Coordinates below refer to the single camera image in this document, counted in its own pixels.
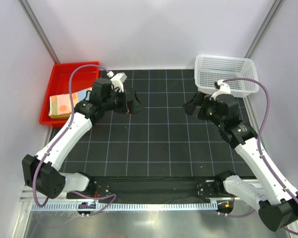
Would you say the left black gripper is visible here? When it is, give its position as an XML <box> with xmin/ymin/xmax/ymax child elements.
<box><xmin>102</xmin><ymin>87</ymin><xmax>144</xmax><ymax>114</ymax></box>

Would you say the white perforated plastic basket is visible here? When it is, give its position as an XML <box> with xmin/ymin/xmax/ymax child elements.
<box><xmin>194</xmin><ymin>55</ymin><xmax>259</xmax><ymax>98</ymax></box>

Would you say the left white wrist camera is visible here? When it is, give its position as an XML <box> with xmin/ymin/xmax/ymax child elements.
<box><xmin>106</xmin><ymin>71</ymin><xmax>127</xmax><ymax>93</ymax></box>

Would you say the right aluminium corner post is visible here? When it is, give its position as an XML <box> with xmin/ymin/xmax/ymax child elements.
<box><xmin>244</xmin><ymin>0</ymin><xmax>285</xmax><ymax>59</ymax></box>

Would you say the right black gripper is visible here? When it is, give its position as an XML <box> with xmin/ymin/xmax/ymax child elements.
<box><xmin>183</xmin><ymin>91</ymin><xmax>224</xmax><ymax>128</ymax></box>

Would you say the blue yellow patterned towel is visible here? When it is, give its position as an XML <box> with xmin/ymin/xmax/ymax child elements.
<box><xmin>49</xmin><ymin>114</ymin><xmax>71</xmax><ymax>120</ymax></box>

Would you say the orange towel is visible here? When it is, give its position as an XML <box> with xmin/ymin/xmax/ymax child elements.
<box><xmin>48</xmin><ymin>88</ymin><xmax>91</xmax><ymax>115</ymax></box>

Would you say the black grid mat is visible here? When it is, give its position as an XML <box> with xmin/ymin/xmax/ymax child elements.
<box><xmin>60</xmin><ymin>69</ymin><xmax>253</xmax><ymax>177</ymax></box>

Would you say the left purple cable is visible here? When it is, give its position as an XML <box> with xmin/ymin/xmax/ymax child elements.
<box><xmin>32</xmin><ymin>64</ymin><xmax>117</xmax><ymax>229</ymax></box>

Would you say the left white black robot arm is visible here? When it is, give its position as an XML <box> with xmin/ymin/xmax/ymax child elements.
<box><xmin>22</xmin><ymin>73</ymin><xmax>143</xmax><ymax>201</ymax></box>

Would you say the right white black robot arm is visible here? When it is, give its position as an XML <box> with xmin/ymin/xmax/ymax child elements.
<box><xmin>183</xmin><ymin>92</ymin><xmax>298</xmax><ymax>232</ymax></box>

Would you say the slotted grey cable duct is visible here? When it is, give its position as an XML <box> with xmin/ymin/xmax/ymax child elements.
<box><xmin>31</xmin><ymin>201</ymin><xmax>218</xmax><ymax>212</ymax></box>

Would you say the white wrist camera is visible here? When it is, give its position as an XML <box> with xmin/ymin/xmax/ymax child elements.
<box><xmin>210</xmin><ymin>80</ymin><xmax>231</xmax><ymax>101</ymax></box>
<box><xmin>106</xmin><ymin>71</ymin><xmax>127</xmax><ymax>93</ymax></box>

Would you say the left aluminium corner post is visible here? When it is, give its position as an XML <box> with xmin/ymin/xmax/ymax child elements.
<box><xmin>18</xmin><ymin>0</ymin><xmax>60</xmax><ymax>64</ymax></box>

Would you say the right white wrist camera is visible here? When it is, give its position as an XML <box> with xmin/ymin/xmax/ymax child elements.
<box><xmin>210</xmin><ymin>80</ymin><xmax>231</xmax><ymax>101</ymax></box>

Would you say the red plastic tray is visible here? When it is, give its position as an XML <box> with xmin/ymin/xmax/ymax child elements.
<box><xmin>39</xmin><ymin>61</ymin><xmax>99</xmax><ymax>128</ymax></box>

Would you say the aluminium corner post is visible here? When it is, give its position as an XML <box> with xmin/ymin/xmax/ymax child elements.
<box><xmin>18</xmin><ymin>0</ymin><xmax>60</xmax><ymax>64</ymax></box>
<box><xmin>244</xmin><ymin>0</ymin><xmax>285</xmax><ymax>59</ymax></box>

